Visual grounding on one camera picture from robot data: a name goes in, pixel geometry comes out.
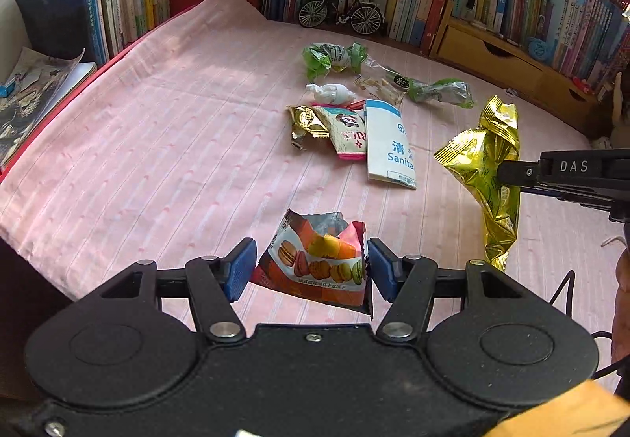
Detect blue white wipes packet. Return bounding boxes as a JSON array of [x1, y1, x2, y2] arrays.
[[364, 99, 419, 189]]

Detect crumpled green white wrapper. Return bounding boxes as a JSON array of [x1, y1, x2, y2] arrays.
[[301, 42, 367, 80]]

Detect person's right forearm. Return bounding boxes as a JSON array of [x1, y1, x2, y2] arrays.
[[611, 235, 630, 369]]

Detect long green clear wrapper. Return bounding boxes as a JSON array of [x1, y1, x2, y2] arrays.
[[364, 60, 476, 110]]

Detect red mattress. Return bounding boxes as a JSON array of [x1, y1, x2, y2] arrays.
[[0, 4, 198, 182]]

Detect model bicycle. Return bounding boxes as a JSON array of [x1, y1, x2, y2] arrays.
[[298, 0, 385, 35]]

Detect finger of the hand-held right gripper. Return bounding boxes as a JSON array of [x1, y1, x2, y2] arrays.
[[519, 185, 613, 210], [496, 160, 541, 186]]

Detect blue round ornament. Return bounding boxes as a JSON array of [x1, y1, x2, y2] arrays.
[[526, 37, 549, 61]]

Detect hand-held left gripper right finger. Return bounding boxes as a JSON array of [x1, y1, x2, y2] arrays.
[[367, 237, 525, 343]]

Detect open illustrated magazine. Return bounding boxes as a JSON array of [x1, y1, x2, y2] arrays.
[[0, 48, 96, 172]]

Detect large gold foil wrapper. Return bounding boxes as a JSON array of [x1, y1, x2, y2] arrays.
[[433, 95, 521, 273]]

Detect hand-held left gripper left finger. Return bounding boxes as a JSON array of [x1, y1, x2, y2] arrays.
[[98, 237, 258, 344]]

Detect pink white snack packet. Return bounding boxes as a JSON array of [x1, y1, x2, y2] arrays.
[[315, 104, 370, 162]]

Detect black cable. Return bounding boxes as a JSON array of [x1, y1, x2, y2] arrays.
[[546, 270, 630, 383]]

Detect small red white toy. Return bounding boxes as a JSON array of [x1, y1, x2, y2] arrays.
[[571, 77, 608, 99]]

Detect small gold foil wrapper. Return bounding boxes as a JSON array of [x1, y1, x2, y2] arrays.
[[287, 104, 330, 151]]

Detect pink striped bedsheet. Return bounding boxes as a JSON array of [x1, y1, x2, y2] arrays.
[[0, 0, 630, 349]]

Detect large dark blue book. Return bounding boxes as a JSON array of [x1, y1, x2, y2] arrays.
[[5, 0, 106, 68]]

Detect macaron print snack packet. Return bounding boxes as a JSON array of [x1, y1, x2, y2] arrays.
[[251, 209, 375, 320]]

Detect wooden drawer box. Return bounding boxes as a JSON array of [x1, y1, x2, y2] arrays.
[[430, 11, 616, 137]]

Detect doll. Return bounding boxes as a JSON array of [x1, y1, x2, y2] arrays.
[[593, 70, 630, 149]]

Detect small clear beige wrapper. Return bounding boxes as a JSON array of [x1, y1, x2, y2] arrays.
[[354, 75, 405, 105]]

